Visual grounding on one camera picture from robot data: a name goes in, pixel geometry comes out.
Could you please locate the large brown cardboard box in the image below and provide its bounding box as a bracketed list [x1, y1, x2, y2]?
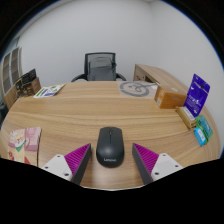
[23, 77, 42, 97]

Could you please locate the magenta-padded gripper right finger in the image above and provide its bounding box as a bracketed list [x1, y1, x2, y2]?
[131, 143, 184, 185]

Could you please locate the green box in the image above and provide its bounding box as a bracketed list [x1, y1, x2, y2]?
[195, 114, 214, 145]

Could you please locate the wooden side cabinet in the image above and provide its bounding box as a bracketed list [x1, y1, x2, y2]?
[133, 63, 189, 96]

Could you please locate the small tan box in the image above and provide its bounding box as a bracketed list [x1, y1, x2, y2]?
[175, 105, 198, 130]

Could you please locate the black computer mouse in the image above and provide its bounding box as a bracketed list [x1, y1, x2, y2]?
[95, 126, 125, 169]

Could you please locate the small brown cardboard box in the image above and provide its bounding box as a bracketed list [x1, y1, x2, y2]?
[13, 79, 24, 99]

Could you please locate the grey mesh office chair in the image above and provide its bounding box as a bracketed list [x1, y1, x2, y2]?
[70, 51, 128, 83]

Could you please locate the purple card package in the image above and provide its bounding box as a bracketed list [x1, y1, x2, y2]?
[182, 73, 211, 118]

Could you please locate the black printed box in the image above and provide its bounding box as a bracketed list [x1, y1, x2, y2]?
[20, 68, 38, 84]

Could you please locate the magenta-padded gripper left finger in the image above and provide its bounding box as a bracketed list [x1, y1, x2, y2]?
[41, 143, 92, 186]

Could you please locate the small blue box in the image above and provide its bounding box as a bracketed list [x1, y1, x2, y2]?
[193, 126, 208, 147]

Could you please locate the wooden shelf unit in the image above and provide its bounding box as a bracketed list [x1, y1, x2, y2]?
[0, 46, 24, 111]

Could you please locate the white green printed leaflet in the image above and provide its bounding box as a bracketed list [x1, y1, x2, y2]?
[33, 83, 66, 99]

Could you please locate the orange cardboard box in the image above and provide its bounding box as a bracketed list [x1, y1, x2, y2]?
[154, 84, 188, 110]

